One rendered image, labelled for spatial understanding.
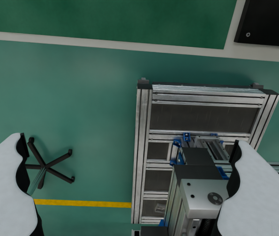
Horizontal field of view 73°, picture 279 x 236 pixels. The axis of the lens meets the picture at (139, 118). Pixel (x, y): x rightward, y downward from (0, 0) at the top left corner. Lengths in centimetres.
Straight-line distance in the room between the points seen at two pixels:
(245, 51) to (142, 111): 72
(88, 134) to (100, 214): 99
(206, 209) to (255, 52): 41
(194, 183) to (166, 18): 41
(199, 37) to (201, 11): 6
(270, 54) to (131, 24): 37
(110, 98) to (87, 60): 30
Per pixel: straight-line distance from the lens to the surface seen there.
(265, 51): 62
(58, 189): 205
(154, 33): 51
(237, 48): 58
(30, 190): 163
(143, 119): 118
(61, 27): 54
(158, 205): 173
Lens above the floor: 126
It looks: 62 degrees down
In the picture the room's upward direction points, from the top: 178 degrees clockwise
